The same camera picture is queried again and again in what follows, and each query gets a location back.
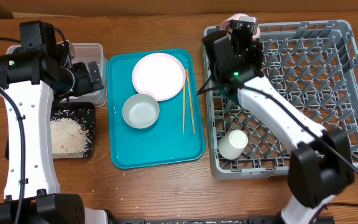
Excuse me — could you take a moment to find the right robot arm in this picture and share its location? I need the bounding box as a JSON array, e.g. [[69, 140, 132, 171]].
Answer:
[[201, 16, 354, 223]]

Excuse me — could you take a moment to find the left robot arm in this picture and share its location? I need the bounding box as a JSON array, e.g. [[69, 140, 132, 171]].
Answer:
[[0, 21, 116, 223]]

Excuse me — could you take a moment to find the white paper cup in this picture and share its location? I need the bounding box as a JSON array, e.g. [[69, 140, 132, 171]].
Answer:
[[218, 129, 248, 160]]

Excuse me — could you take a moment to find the grey dishwasher rack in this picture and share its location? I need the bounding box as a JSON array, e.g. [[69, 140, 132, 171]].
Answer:
[[206, 20, 358, 180]]

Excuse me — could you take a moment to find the black rectangular tray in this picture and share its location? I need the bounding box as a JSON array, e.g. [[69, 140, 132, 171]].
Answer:
[[4, 101, 96, 162]]

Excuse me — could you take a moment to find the wooden chopstick right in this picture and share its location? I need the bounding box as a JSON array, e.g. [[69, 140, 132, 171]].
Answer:
[[185, 70, 195, 134]]

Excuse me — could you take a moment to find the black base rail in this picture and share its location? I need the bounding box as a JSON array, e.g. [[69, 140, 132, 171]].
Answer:
[[110, 214, 335, 224]]

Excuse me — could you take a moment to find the teal serving tray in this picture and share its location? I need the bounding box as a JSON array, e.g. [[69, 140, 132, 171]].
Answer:
[[106, 49, 206, 169]]

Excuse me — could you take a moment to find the grey bowl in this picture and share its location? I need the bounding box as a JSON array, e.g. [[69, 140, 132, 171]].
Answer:
[[122, 94, 160, 129]]

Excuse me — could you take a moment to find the pink small bowl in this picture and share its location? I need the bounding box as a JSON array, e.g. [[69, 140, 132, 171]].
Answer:
[[220, 13, 260, 40]]

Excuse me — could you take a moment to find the clear plastic waste bin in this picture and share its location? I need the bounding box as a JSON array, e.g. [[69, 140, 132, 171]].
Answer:
[[0, 41, 107, 109]]

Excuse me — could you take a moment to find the pile of rice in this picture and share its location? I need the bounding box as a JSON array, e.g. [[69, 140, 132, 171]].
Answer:
[[50, 108, 93, 156]]

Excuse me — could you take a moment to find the wooden chopstick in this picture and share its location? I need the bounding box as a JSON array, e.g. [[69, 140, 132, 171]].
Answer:
[[182, 84, 186, 135], [185, 70, 195, 134]]

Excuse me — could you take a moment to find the large white plate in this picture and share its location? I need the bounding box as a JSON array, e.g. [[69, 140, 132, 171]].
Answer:
[[132, 52, 186, 101]]

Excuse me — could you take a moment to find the wooden chopstick left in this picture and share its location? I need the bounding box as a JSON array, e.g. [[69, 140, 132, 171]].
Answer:
[[182, 84, 186, 135]]

